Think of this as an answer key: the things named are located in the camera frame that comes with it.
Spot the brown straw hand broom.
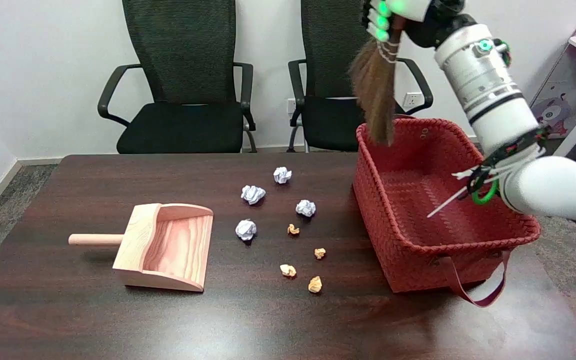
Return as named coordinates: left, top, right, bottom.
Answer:
left=349, top=15, right=406, bottom=147

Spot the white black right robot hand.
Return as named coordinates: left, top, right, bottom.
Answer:
left=361, top=0, right=476, bottom=48

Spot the owl print side panel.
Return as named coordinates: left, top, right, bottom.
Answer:
left=530, top=0, right=576, bottom=140

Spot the wooden dustpan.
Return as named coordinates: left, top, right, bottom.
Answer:
left=68, top=202, right=215, bottom=293

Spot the black mesh office chair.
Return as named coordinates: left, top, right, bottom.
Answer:
left=97, top=0, right=258, bottom=155
left=287, top=0, right=434, bottom=153

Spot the red woven basket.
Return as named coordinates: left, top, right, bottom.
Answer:
left=352, top=114, right=542, bottom=308

